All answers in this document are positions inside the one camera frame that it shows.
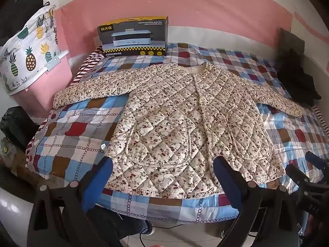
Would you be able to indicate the black clothing pile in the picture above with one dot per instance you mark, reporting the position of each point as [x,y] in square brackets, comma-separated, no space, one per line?
[295,82]

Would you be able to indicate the checkered bed sheet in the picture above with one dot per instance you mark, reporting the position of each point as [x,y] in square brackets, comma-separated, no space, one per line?
[77,128]

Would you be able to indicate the dark grey pillow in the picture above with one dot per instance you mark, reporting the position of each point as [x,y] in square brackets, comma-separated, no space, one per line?
[290,41]

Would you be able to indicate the black appliance carton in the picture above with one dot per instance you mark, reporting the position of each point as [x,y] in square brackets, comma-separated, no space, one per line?
[133,36]

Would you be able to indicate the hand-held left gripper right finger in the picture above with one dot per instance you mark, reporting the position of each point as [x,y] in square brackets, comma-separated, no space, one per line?
[226,182]

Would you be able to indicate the black bag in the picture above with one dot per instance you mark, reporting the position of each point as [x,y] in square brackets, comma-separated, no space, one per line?
[18,126]

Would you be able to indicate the pink storage box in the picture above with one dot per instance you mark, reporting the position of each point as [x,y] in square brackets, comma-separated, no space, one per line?
[51,82]

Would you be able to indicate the pineapple print fabric bag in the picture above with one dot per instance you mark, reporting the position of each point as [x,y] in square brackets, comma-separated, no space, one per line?
[30,56]

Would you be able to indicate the floral quilted jacket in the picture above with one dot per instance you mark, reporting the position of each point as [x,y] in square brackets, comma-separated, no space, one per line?
[180,108]

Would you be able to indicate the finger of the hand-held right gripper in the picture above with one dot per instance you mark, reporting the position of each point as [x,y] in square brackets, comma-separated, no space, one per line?
[317,160]
[297,175]

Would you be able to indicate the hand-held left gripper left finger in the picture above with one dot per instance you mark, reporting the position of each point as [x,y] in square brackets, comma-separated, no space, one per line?
[99,185]

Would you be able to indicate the person's leg in jeans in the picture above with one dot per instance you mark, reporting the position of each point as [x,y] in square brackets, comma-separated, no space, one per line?
[115,223]

